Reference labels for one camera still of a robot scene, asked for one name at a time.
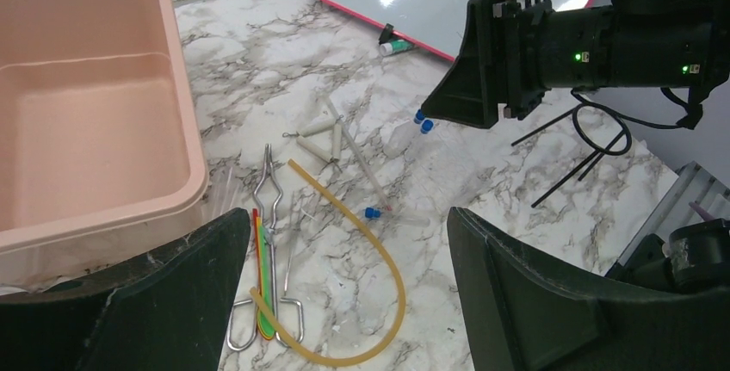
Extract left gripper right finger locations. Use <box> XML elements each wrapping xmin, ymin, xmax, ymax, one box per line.
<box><xmin>447</xmin><ymin>207</ymin><xmax>729</xmax><ymax>370</ymax></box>

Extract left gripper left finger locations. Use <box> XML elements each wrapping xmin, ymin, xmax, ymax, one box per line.
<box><xmin>1</xmin><ymin>208</ymin><xmax>251</xmax><ymax>370</ymax></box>

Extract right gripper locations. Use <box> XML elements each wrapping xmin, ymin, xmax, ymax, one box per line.
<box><xmin>421</xmin><ymin>0</ymin><xmax>554</xmax><ymax>129</ymax></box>

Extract black wire tripod stand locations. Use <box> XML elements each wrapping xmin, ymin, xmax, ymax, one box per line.
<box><xmin>510</xmin><ymin>102</ymin><xmax>633</xmax><ymax>208</ymax></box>

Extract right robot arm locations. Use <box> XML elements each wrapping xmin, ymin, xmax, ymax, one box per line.
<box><xmin>421</xmin><ymin>0</ymin><xmax>729</xmax><ymax>129</ymax></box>

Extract green whiteboard marker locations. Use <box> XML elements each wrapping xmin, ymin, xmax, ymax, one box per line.
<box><xmin>379</xmin><ymin>40</ymin><xmax>415</xmax><ymax>57</ymax></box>

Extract green red plastic strip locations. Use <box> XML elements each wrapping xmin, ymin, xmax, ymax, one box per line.
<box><xmin>252</xmin><ymin>208</ymin><xmax>275</xmax><ymax>340</ymax></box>

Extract black whiteboard clip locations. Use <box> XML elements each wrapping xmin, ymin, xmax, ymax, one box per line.
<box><xmin>378</xmin><ymin>23</ymin><xmax>393</xmax><ymax>45</ymax></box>

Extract glass thermometer rod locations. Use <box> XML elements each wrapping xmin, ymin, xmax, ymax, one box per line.
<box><xmin>322</xmin><ymin>96</ymin><xmax>393</xmax><ymax>212</ymax></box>

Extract yellow rubber tube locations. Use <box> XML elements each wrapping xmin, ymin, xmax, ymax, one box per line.
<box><xmin>263</xmin><ymin>159</ymin><xmax>407</xmax><ymax>370</ymax></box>

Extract clay pipe triangle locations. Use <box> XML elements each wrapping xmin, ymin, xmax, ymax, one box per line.
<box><xmin>281</xmin><ymin>116</ymin><xmax>343</xmax><ymax>171</ymax></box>

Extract pink plastic bin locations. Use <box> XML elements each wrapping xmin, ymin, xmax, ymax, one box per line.
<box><xmin>1</xmin><ymin>0</ymin><xmax>208</xmax><ymax>294</ymax></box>

